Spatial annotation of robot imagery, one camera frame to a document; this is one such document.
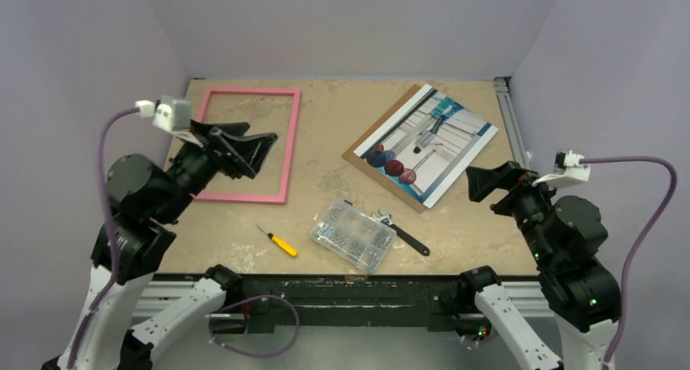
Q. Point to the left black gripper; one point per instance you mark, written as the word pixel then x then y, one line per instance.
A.
pixel 247 153

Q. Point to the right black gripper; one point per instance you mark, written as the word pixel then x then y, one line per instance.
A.
pixel 508 187

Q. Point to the pink picture frame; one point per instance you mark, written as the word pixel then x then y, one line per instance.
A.
pixel 288 140

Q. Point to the printed photo with balls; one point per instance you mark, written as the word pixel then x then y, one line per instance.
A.
pixel 436 138

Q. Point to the yellow handled screwdriver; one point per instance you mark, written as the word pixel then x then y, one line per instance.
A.
pixel 279 242

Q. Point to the brown fibreboard backing board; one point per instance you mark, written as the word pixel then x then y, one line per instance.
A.
pixel 370 157

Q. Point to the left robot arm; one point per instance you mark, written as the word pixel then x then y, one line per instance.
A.
pixel 143 201

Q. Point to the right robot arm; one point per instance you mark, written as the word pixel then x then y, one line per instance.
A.
pixel 563 236

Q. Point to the clear screw organizer box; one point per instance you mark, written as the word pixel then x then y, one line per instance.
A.
pixel 352 235

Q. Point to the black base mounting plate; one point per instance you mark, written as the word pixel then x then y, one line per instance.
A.
pixel 263 316

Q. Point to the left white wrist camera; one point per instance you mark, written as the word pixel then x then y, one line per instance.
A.
pixel 172 115

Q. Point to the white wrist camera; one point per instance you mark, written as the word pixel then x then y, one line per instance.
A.
pixel 569 170
pixel 172 115

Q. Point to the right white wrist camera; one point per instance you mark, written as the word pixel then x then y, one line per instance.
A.
pixel 569 170

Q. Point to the aluminium rail right side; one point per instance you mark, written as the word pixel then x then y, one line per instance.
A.
pixel 517 146

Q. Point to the aluminium rail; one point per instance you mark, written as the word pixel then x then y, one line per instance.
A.
pixel 517 146
pixel 352 292

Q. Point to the adjustable wrench black handle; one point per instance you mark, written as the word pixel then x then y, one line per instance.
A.
pixel 386 219

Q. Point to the aluminium rail front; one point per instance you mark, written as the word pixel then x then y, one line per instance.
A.
pixel 352 292

